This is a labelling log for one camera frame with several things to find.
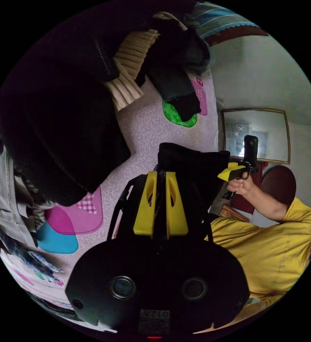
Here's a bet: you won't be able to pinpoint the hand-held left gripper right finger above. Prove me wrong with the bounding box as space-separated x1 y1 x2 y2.
166 172 189 239

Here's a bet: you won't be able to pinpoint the dark red chair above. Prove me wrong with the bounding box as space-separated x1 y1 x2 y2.
260 165 297 207

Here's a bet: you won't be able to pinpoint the person's right hand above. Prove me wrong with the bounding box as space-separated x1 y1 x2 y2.
226 178 255 197

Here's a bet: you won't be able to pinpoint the person's right forearm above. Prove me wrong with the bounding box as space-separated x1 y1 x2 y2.
241 184 292 224

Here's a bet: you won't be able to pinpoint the striped curtain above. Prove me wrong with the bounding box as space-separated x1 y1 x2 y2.
191 2 269 47

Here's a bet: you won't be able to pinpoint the person's body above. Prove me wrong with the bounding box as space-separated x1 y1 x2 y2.
192 197 311 335

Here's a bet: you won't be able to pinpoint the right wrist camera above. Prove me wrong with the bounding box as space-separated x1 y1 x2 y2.
243 134 259 167

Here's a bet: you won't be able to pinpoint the wood-framed mirror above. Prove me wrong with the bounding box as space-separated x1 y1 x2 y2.
220 108 291 165

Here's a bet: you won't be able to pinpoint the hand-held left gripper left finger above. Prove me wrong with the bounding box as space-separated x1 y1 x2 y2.
133 171 158 239

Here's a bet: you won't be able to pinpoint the black pants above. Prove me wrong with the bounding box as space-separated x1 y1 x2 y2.
155 142 231 225

